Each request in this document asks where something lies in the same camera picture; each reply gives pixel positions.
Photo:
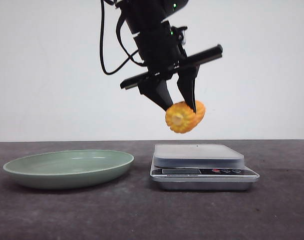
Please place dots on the yellow corn cob piece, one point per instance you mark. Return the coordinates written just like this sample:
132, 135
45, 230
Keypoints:
181, 118

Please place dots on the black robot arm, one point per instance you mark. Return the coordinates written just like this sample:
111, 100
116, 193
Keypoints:
143, 15

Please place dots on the silver digital kitchen scale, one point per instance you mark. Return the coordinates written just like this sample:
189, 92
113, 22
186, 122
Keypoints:
200, 167

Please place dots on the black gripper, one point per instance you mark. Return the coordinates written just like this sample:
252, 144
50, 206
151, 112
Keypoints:
163, 54

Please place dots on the green oval plate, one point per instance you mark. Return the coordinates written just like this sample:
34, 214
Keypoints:
69, 169

